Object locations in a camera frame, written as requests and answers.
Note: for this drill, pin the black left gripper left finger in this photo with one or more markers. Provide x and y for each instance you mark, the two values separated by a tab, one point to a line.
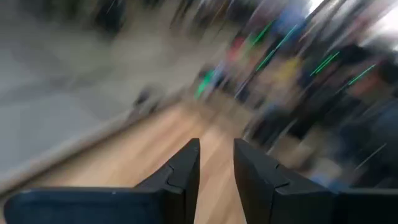
109	205

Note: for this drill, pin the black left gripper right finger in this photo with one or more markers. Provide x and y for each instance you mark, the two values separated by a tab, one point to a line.
311	208

